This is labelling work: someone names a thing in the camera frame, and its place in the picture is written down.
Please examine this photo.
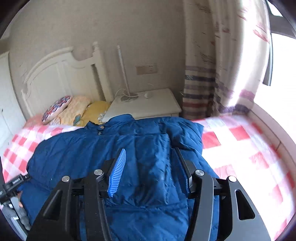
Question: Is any blue puffer jacket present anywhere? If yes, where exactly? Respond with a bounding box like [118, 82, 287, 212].
[21, 114, 216, 240]

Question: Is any red white checkered bed sheet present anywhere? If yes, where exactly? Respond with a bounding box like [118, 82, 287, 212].
[1, 115, 295, 240]

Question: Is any peach yellow pillow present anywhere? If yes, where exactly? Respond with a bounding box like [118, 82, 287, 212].
[49, 95, 91, 126]

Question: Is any white bedside table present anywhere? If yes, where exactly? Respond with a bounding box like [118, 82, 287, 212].
[102, 88, 181, 123]

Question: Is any white wardrobe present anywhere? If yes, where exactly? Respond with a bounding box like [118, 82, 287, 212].
[0, 52, 26, 152]

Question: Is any white slim desk lamp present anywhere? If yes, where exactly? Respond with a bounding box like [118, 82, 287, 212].
[117, 45, 138, 102]

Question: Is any colourful patterned cushion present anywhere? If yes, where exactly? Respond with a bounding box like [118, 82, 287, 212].
[42, 95, 72, 125]

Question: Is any white wooden headboard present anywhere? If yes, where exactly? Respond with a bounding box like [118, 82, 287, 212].
[21, 42, 114, 117]

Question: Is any striped patterned curtain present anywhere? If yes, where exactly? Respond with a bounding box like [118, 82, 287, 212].
[182, 1, 271, 120]

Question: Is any white lamp cable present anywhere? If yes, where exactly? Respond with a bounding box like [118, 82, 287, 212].
[114, 83, 158, 100]

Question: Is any wall socket panel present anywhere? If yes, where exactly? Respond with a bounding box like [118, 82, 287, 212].
[136, 63, 158, 75]

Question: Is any dark window frame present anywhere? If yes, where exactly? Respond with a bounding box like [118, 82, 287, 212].
[263, 1, 295, 87]

